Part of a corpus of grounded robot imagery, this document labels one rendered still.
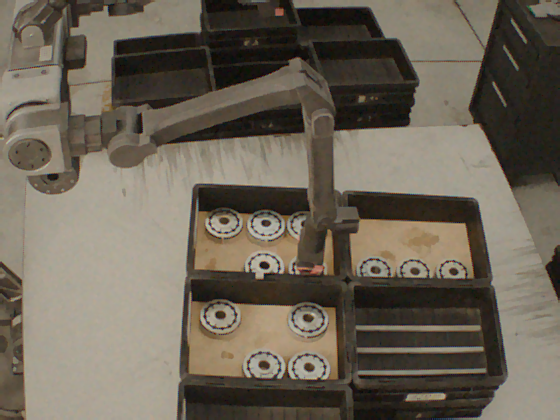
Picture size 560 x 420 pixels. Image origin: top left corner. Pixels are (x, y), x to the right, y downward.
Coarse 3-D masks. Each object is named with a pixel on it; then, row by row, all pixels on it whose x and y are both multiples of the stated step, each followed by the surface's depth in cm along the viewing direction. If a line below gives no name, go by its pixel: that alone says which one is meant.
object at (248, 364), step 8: (256, 352) 189; (264, 352) 189; (272, 352) 189; (248, 360) 187; (272, 360) 188; (280, 360) 188; (248, 368) 186; (280, 368) 187; (248, 376) 184; (256, 376) 184; (264, 376) 184; (272, 376) 185; (280, 376) 185
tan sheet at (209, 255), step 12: (204, 216) 219; (288, 216) 221; (204, 240) 214; (240, 240) 214; (288, 240) 216; (204, 252) 211; (216, 252) 211; (228, 252) 212; (240, 252) 212; (252, 252) 212; (276, 252) 213; (288, 252) 213; (324, 252) 214; (204, 264) 208; (216, 264) 209; (228, 264) 209; (240, 264) 209; (288, 264) 211
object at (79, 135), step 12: (60, 120) 143; (72, 120) 146; (84, 120) 147; (96, 120) 147; (60, 132) 142; (72, 132) 145; (84, 132) 146; (96, 132) 146; (72, 144) 145; (84, 144) 146; (96, 144) 148; (72, 156) 152; (72, 168) 150
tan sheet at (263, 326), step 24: (192, 312) 198; (264, 312) 200; (288, 312) 201; (192, 336) 194; (240, 336) 195; (264, 336) 196; (288, 336) 196; (336, 336) 197; (192, 360) 189; (216, 360) 190; (240, 360) 190; (288, 360) 192; (336, 360) 193
